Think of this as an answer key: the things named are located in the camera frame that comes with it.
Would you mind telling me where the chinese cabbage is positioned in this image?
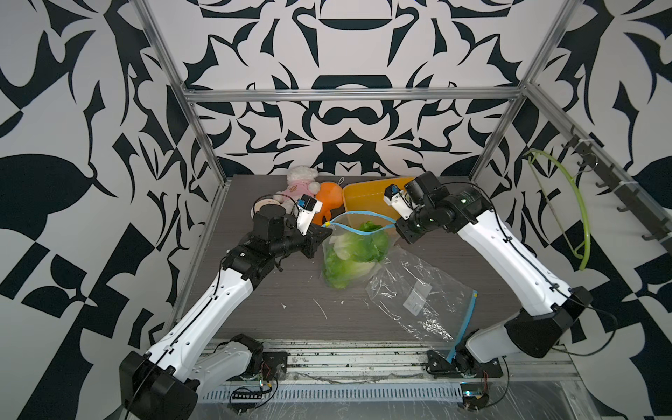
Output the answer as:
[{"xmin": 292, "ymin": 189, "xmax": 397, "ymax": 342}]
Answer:
[
  {"xmin": 344, "ymin": 220, "xmax": 390, "ymax": 263},
  {"xmin": 323, "ymin": 233, "xmax": 377, "ymax": 290}
]

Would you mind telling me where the clear zipper bag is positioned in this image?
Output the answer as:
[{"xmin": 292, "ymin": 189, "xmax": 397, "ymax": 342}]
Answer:
[
  {"xmin": 367, "ymin": 246, "xmax": 478, "ymax": 362},
  {"xmin": 322, "ymin": 211, "xmax": 399, "ymax": 290}
]

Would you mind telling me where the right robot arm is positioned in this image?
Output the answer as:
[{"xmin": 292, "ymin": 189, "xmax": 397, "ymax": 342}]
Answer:
[{"xmin": 383, "ymin": 172, "xmax": 593, "ymax": 372}]

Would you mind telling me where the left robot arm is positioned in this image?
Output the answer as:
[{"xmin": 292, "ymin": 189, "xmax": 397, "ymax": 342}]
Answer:
[{"xmin": 119, "ymin": 195, "xmax": 332, "ymax": 419}]

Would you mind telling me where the small pink alarm clock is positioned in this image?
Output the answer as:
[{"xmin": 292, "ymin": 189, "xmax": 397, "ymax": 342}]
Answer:
[{"xmin": 250, "ymin": 198, "xmax": 280, "ymax": 217}]

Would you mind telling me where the white teddy bear pink shirt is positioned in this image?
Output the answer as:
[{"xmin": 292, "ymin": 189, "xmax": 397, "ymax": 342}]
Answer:
[{"xmin": 273, "ymin": 166, "xmax": 320, "ymax": 213}]

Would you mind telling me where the orange plush toy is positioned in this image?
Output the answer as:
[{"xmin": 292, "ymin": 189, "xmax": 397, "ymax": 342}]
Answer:
[{"xmin": 313, "ymin": 182, "xmax": 343, "ymax": 225}]

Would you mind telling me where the yellow plastic tray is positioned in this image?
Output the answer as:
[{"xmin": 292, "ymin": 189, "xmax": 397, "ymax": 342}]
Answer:
[{"xmin": 342, "ymin": 177, "xmax": 414, "ymax": 220}]

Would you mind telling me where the black hook rack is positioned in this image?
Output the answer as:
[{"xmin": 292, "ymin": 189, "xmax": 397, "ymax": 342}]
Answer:
[{"xmin": 563, "ymin": 125, "xmax": 671, "ymax": 254}]

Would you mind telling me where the left small circuit board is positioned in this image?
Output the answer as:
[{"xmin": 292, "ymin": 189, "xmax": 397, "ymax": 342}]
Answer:
[{"xmin": 229, "ymin": 387, "xmax": 274, "ymax": 413}]

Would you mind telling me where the small circuit board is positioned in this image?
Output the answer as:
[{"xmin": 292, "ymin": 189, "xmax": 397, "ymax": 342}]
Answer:
[
  {"xmin": 460, "ymin": 383, "xmax": 489, "ymax": 411},
  {"xmin": 229, "ymin": 387, "xmax": 274, "ymax": 413}
]

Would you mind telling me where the right small circuit board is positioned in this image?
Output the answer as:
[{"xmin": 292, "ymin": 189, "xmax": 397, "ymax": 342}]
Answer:
[{"xmin": 460, "ymin": 383, "xmax": 489, "ymax": 411}]

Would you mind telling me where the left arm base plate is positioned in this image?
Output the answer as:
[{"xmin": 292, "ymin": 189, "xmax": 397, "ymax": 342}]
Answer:
[{"xmin": 230, "ymin": 352, "xmax": 289, "ymax": 382}]

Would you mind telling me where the green hoop on wall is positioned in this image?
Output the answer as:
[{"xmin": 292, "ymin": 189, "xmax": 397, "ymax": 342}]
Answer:
[{"xmin": 523, "ymin": 149, "xmax": 593, "ymax": 271}]

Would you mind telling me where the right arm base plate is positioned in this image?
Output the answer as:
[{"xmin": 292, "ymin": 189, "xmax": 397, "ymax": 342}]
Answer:
[{"xmin": 425, "ymin": 350, "xmax": 504, "ymax": 379}]

